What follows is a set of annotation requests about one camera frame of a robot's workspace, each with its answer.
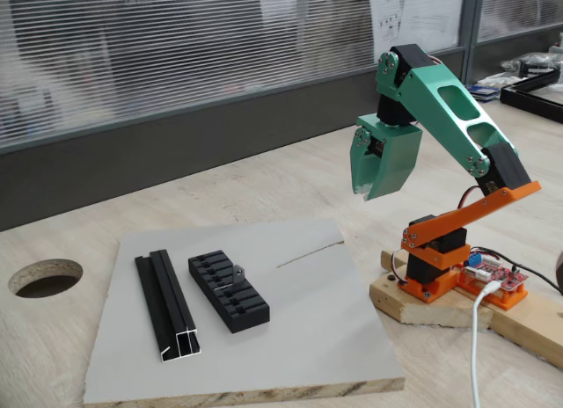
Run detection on small metal bracket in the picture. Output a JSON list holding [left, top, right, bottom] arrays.
[[215, 264, 246, 293]]

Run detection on black slotted holder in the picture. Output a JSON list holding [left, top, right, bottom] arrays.
[[187, 249, 271, 335]]

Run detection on stack of blue cards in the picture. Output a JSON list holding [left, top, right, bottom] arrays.
[[464, 83, 502, 103]]

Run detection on printed paper on window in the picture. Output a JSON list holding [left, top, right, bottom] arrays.
[[368, 0, 466, 67]]

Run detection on white paper sheets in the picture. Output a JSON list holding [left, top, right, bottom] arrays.
[[477, 72, 523, 90]]

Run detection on wooden block with screw holes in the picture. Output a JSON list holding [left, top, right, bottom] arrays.
[[369, 248, 410, 324]]

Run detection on red controller board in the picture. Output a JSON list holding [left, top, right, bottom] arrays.
[[459, 249, 529, 293]]

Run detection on clear plastic bag of parts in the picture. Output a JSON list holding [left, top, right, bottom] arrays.
[[500, 51, 563, 80]]

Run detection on grey plywood board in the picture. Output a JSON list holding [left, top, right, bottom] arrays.
[[82, 218, 406, 405]]

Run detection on long wooden beam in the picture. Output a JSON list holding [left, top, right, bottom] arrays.
[[483, 287, 563, 369]]

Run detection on black aluminium profile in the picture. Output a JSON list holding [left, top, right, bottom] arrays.
[[134, 248, 203, 364]]

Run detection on red white black servo wire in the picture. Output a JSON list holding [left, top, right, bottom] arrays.
[[390, 248, 413, 288]]

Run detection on black rectangular frame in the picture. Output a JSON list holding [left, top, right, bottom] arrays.
[[499, 68, 563, 126]]

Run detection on orange controller board mount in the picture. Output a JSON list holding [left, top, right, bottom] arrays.
[[456, 271, 529, 312]]

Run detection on black power cable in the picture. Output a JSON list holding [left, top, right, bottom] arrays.
[[472, 247, 563, 295]]

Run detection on white USB cable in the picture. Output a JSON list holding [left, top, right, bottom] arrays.
[[469, 280, 501, 408]]

